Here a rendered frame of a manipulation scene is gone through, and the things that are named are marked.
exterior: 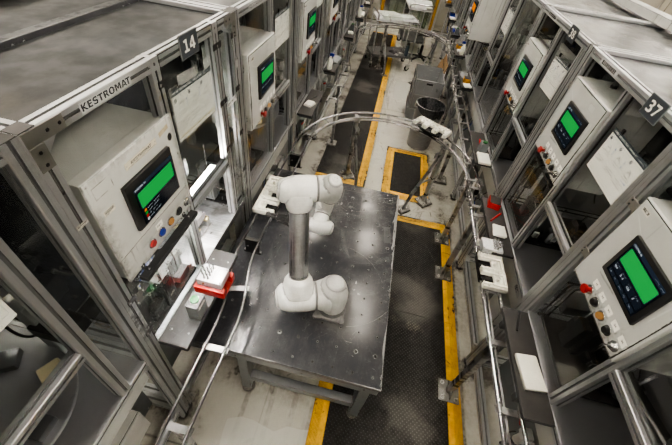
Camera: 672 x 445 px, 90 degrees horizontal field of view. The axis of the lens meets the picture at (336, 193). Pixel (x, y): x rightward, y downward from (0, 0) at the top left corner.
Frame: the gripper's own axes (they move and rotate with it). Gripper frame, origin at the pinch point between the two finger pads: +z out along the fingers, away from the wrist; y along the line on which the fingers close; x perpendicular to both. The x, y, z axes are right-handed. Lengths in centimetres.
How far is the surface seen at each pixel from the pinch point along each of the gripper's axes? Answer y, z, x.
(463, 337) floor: -88, -158, 2
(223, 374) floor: -88, 9, 71
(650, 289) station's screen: 76, -154, 61
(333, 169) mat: -86, -17, -169
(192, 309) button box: 13, 9, 78
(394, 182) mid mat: -86, -91, -169
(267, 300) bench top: -20, -14, 48
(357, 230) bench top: -20, -58, -22
